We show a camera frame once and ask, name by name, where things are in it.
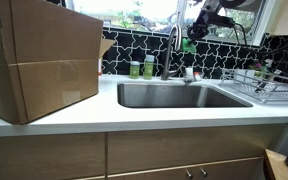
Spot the green sponge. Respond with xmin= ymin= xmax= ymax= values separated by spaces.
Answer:
xmin=181 ymin=37 xmax=197 ymax=54

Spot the pink flower plant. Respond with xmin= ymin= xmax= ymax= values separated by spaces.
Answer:
xmin=250 ymin=61 xmax=268 ymax=73

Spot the white sign with red border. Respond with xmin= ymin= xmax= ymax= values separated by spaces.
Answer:
xmin=97 ymin=59 xmax=103 ymax=77

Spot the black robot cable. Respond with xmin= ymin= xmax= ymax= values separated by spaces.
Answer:
xmin=230 ymin=21 xmax=288 ymax=58

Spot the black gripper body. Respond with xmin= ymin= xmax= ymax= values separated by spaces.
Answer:
xmin=197 ymin=9 xmax=235 ymax=31

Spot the wooden kitchen cabinet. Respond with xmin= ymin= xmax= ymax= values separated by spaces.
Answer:
xmin=0 ymin=123 xmax=288 ymax=180

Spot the black handled utensil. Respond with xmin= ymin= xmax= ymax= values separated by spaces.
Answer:
xmin=254 ymin=71 xmax=280 ymax=94

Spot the brushed steel gooseneck faucet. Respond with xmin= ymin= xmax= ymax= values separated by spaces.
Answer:
xmin=160 ymin=23 xmax=187 ymax=82

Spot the white dish rack caddy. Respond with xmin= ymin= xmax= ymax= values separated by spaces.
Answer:
xmin=233 ymin=68 xmax=257 ymax=84

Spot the brown cardboard box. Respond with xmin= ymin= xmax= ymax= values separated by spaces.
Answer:
xmin=0 ymin=0 xmax=117 ymax=126

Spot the metal wire dish rack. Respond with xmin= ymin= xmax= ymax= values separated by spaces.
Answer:
xmin=218 ymin=68 xmax=288 ymax=107

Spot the kitchen window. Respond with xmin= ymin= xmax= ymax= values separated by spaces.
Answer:
xmin=65 ymin=0 xmax=275 ymax=46

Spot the short green soap bottle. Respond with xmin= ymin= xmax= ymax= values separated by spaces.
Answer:
xmin=129 ymin=60 xmax=141 ymax=80

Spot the tall green soap bottle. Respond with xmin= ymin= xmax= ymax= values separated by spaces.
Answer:
xmin=143 ymin=54 xmax=156 ymax=81

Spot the stainless steel sink basin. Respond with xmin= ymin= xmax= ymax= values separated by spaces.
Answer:
xmin=116 ymin=81 xmax=254 ymax=109

